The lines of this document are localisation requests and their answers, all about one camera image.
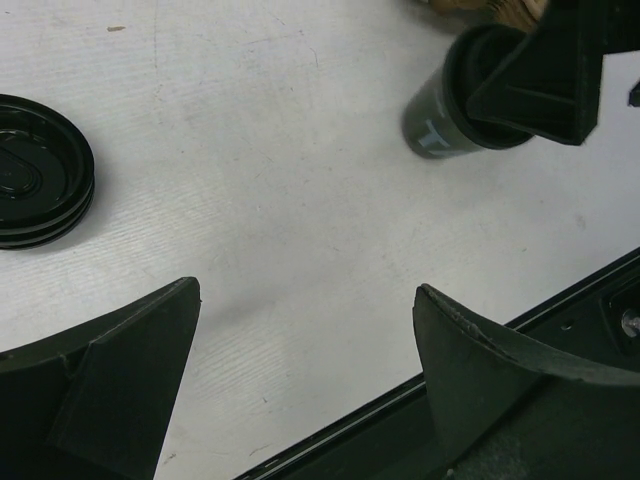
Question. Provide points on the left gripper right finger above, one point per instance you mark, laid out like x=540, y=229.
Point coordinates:
x=507, y=406

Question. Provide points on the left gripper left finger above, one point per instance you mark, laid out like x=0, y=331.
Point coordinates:
x=95, y=401

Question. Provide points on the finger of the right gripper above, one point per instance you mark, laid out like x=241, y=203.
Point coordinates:
x=549, y=86

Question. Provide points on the brown cardboard cup carrier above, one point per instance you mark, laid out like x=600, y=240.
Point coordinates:
x=523, y=15

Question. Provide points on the dark translucent cup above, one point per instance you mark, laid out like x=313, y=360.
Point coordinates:
x=435, y=123

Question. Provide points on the black cup lid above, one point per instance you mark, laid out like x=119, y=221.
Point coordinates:
x=480, y=85

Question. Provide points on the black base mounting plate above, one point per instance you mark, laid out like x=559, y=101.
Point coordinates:
x=393, y=436

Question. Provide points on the stack of black cup lids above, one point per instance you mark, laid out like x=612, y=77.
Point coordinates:
x=47, y=174

